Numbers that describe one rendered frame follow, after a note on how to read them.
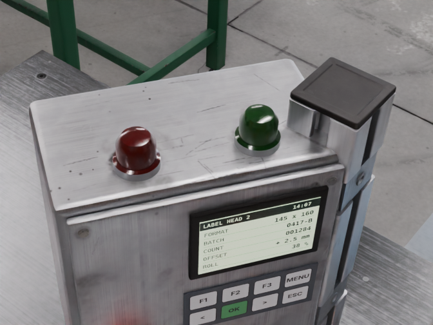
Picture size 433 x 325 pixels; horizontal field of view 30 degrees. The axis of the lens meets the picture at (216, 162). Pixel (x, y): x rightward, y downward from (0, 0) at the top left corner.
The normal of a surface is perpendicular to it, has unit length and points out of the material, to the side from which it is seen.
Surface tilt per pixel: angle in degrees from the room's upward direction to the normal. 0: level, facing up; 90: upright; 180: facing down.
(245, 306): 90
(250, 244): 90
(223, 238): 90
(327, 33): 0
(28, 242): 0
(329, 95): 0
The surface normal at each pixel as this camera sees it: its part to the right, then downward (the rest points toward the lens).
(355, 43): 0.04, -0.72
